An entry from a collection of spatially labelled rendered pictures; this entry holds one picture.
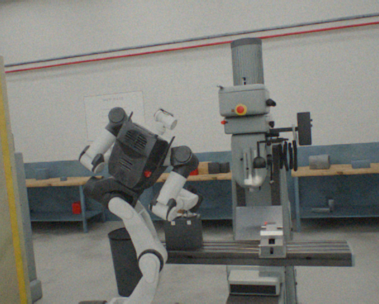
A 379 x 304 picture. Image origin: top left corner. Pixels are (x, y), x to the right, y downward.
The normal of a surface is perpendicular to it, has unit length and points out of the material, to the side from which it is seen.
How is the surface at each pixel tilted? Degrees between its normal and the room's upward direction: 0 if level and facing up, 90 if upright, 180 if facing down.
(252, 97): 90
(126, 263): 94
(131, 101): 90
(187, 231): 90
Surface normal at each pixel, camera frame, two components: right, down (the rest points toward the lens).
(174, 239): -0.15, 0.09
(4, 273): 0.96, -0.06
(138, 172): -0.43, 0.19
